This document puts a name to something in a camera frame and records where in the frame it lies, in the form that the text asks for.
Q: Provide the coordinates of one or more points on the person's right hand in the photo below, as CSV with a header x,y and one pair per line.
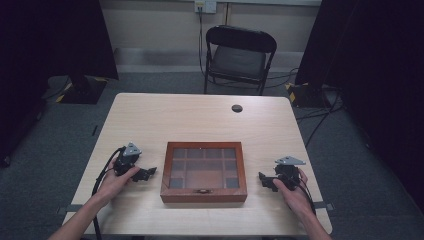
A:
x,y
295,198

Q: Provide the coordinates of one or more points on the black curtain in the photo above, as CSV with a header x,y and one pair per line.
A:
x,y
373,66
50,43

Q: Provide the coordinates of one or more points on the person's left hand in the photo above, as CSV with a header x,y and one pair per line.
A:
x,y
115,185

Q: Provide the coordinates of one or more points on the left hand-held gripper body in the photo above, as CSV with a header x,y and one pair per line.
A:
x,y
124,161

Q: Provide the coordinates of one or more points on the white wall socket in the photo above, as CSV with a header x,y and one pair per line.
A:
x,y
205,5

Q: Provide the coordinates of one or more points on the wooden box with glass lid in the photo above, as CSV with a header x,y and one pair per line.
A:
x,y
203,196

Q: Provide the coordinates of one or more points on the black stand base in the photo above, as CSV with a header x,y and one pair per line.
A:
x,y
305,95
85,90

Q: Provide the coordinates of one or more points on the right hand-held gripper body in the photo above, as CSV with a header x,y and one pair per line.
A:
x,y
289,171

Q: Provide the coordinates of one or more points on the black folding chair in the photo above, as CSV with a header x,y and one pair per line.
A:
x,y
238,60

